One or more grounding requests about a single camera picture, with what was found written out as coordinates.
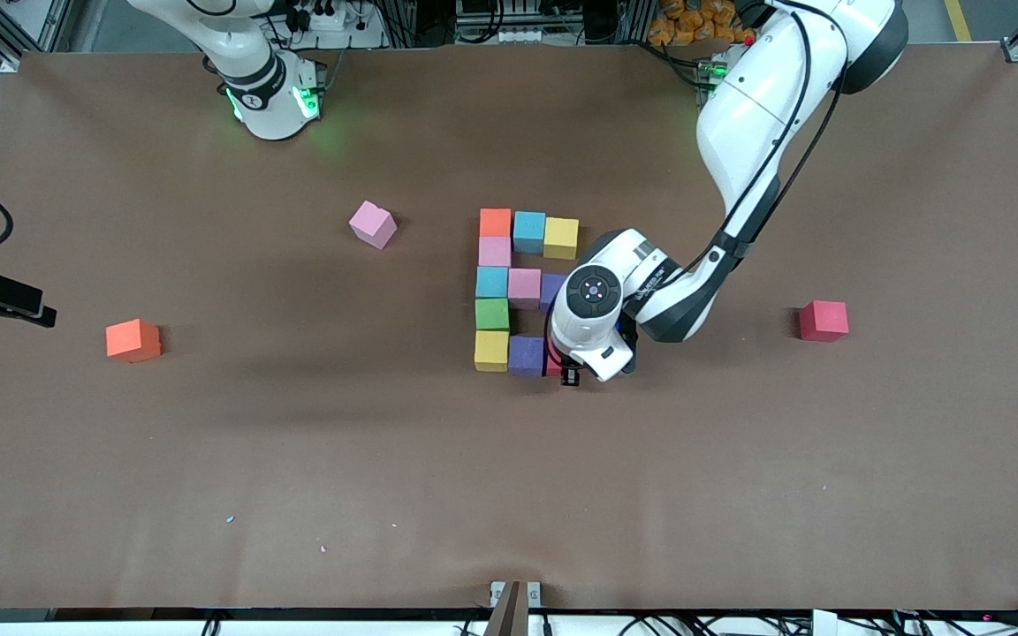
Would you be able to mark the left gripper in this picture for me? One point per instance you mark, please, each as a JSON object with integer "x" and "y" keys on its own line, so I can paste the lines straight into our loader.
{"x": 570, "y": 375}

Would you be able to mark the red foam block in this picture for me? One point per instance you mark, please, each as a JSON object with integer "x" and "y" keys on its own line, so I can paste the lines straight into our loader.
{"x": 824, "y": 321}
{"x": 553, "y": 364}

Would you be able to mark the purple foam block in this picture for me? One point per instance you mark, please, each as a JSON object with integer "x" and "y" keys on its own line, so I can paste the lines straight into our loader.
{"x": 550, "y": 290}
{"x": 527, "y": 356}

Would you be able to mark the yellow foam block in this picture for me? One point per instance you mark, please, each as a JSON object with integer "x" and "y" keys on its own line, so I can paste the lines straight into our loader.
{"x": 491, "y": 351}
{"x": 561, "y": 239}

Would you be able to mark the bright pink foam block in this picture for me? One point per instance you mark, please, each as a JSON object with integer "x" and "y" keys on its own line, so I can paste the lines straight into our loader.
{"x": 524, "y": 289}

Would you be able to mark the green foam block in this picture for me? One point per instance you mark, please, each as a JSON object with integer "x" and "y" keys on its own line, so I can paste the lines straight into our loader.
{"x": 492, "y": 314}

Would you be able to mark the blue foam block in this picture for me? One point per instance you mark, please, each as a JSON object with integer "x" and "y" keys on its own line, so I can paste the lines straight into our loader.
{"x": 529, "y": 232}
{"x": 491, "y": 283}

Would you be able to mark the dusty pink foam block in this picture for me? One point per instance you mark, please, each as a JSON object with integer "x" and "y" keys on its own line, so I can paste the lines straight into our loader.
{"x": 495, "y": 252}
{"x": 371, "y": 223}

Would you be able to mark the orange foam block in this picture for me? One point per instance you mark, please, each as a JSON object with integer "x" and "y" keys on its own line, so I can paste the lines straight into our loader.
{"x": 495, "y": 223}
{"x": 132, "y": 342}

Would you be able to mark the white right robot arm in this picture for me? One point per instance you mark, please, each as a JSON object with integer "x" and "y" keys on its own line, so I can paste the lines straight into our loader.
{"x": 270, "y": 106}

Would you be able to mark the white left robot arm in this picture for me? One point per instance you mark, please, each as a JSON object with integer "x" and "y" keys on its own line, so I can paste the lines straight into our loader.
{"x": 756, "y": 97}

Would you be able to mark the paper table cover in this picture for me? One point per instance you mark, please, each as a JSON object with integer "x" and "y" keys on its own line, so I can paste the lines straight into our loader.
{"x": 208, "y": 459}

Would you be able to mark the white power strip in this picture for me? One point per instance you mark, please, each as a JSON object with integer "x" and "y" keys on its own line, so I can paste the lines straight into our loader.
{"x": 518, "y": 37}
{"x": 359, "y": 37}

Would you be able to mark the pile of orange items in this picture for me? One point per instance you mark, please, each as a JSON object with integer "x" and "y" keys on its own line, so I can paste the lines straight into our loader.
{"x": 695, "y": 22}

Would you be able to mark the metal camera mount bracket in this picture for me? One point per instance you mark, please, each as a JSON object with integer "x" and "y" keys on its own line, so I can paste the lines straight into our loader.
{"x": 509, "y": 609}

